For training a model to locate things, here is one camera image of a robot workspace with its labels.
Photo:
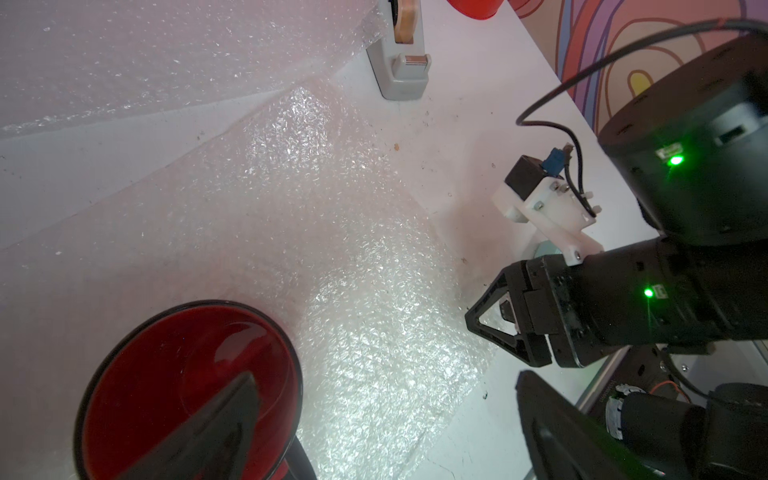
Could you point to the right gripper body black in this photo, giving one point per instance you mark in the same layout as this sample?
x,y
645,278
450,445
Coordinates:
x,y
576,315

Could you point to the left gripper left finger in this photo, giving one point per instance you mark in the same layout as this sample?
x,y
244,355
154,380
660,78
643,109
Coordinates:
x,y
212,444

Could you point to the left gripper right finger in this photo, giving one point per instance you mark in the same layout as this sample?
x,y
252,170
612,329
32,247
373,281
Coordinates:
x,y
564,443

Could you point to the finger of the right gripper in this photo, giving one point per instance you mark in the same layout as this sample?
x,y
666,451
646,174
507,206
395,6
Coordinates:
x,y
502,316

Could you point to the red mug black handle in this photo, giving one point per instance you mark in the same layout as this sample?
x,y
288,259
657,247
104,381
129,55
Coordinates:
x,y
166,369

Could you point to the bubble wrap sheet around mug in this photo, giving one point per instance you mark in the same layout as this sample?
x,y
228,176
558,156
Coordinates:
x,y
292,211

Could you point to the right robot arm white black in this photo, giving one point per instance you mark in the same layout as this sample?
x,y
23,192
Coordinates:
x,y
692,148

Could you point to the flat bubble wrap sheet stack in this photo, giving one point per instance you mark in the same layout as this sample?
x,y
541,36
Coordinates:
x,y
71,63

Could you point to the red pen holder cup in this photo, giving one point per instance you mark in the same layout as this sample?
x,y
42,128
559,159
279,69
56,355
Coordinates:
x,y
477,9

